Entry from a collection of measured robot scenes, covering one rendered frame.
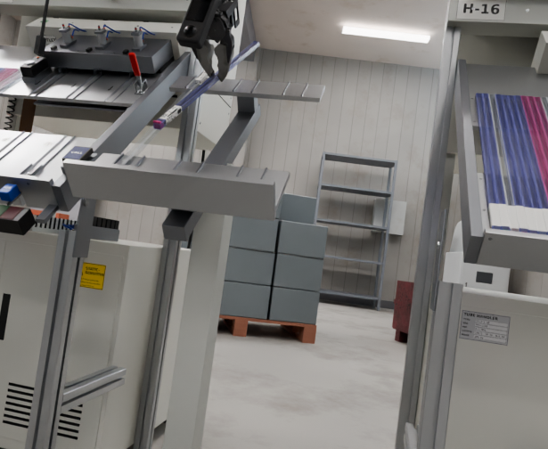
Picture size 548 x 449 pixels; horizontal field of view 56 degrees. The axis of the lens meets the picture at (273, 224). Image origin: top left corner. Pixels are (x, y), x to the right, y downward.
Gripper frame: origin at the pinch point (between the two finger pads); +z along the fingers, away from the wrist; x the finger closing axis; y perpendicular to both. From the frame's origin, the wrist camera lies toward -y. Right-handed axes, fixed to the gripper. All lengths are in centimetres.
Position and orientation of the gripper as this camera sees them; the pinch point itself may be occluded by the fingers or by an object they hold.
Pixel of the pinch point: (216, 77)
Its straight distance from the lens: 113.4
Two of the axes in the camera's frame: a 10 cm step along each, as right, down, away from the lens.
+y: 3.1, -7.0, 6.5
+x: -9.5, -2.0, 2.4
